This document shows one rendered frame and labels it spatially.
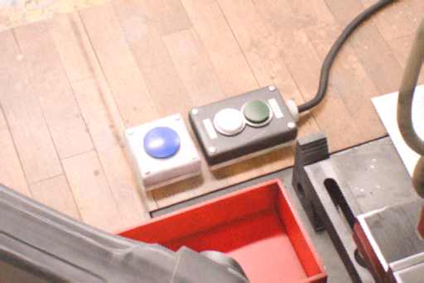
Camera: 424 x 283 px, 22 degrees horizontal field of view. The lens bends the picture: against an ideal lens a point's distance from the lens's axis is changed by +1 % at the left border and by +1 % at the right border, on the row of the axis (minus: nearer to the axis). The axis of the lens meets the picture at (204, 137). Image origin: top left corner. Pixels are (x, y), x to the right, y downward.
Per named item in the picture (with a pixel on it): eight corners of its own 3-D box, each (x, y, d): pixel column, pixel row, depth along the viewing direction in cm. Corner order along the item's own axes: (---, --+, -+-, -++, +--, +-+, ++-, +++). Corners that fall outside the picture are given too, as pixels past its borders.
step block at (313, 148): (291, 184, 118) (296, 138, 111) (315, 175, 119) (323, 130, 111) (315, 232, 115) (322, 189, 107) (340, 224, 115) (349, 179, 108)
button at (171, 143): (138, 141, 119) (137, 131, 117) (173, 130, 120) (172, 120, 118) (151, 170, 117) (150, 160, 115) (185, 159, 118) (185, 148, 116)
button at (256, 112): (238, 114, 121) (239, 103, 119) (262, 107, 122) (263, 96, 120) (248, 134, 119) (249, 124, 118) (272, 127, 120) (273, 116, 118)
